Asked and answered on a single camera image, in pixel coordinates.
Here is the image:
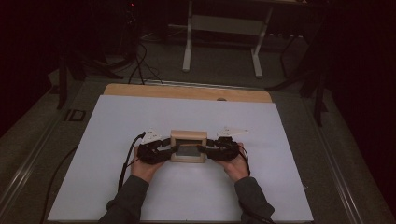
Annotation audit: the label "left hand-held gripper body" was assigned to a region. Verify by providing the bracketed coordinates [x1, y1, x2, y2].
[136, 128, 171, 165]

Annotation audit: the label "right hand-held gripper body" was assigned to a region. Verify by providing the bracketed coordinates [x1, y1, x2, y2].
[211, 126, 249, 162]

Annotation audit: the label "wooden picture frame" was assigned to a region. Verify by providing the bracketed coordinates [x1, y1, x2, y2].
[169, 130, 208, 164]

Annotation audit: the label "person's left hand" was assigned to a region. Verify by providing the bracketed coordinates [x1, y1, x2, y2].
[130, 147, 166, 184]

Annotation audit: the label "person's right hand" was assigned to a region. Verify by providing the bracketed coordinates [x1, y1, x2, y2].
[214, 143, 250, 183]

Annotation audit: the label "wooden table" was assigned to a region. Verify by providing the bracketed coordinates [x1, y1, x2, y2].
[103, 83, 273, 104]

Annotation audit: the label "floor outlet box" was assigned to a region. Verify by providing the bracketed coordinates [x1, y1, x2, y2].
[64, 108, 87, 122]

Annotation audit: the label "black stand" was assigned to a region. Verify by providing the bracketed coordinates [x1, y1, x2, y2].
[267, 31, 332, 127]
[57, 46, 124, 110]

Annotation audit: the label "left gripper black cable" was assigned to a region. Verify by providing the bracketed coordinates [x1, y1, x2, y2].
[117, 132, 147, 191]

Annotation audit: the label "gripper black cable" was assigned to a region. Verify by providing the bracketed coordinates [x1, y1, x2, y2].
[237, 145, 252, 177]
[117, 132, 147, 191]

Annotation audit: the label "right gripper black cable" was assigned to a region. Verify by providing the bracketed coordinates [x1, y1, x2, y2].
[237, 145, 252, 177]

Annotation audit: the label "metal floor rail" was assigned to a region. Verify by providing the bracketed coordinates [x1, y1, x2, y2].
[143, 78, 257, 91]
[306, 99, 366, 224]
[0, 118, 61, 216]

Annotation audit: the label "black floor cables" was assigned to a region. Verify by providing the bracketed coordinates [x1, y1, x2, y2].
[128, 40, 164, 86]

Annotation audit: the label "black cable beside table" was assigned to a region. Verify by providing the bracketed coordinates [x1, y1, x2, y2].
[40, 145, 79, 224]

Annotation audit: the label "white desk frame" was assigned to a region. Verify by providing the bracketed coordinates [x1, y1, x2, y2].
[181, 0, 275, 78]

